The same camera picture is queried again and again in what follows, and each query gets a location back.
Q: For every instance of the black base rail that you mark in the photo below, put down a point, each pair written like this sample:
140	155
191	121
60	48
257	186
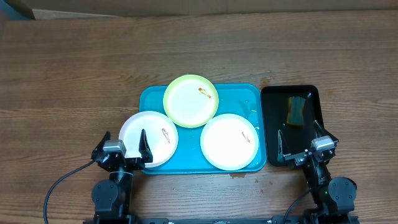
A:
217	221

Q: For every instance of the black plastic tray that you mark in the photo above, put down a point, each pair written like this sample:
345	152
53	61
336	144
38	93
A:
274	100

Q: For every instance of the green rimmed plate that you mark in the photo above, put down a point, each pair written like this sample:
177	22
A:
190	101

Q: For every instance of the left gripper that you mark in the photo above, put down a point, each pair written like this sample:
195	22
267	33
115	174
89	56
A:
143	149

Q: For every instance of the mint rimmed white plate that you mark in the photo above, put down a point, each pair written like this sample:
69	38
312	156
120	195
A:
229	142

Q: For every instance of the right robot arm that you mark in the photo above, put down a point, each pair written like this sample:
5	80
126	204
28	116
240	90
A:
333	197

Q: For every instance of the green yellow sponge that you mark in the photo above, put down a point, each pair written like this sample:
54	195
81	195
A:
295	115

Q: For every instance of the pink rimmed white plate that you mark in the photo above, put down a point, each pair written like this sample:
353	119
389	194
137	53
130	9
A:
161	133

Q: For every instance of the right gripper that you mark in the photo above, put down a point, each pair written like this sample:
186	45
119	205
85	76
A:
300	159

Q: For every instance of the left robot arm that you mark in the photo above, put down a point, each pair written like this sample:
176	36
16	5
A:
112	196

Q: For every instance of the blue plastic tray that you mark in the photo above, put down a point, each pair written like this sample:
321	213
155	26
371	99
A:
242	99

